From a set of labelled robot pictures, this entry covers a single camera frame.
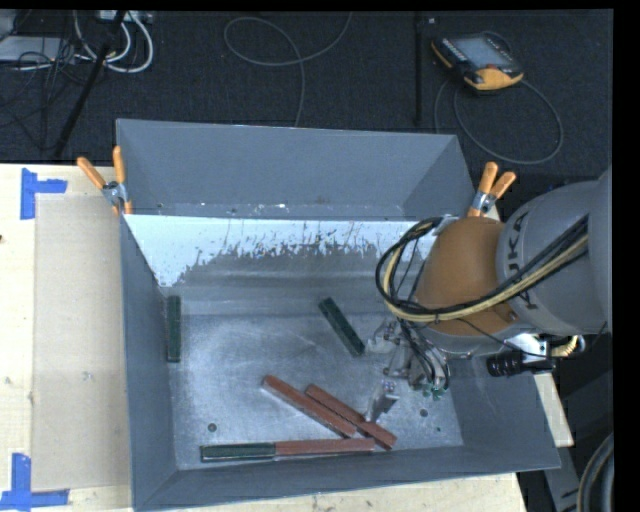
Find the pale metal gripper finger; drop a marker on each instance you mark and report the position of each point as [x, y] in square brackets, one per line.
[383, 342]
[384, 403]

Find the red-brown flat block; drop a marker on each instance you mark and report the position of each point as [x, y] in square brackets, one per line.
[325, 446]
[350, 416]
[310, 406]

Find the dark green flat block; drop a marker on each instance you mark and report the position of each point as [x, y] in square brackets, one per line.
[237, 452]
[342, 327]
[173, 330]

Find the grey metal bin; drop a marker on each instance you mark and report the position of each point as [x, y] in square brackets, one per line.
[280, 345]

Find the pale wood flat board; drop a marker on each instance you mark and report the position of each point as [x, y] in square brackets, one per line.
[80, 345]

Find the black cylinder on white bracket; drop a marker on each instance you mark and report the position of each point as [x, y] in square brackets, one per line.
[505, 363]

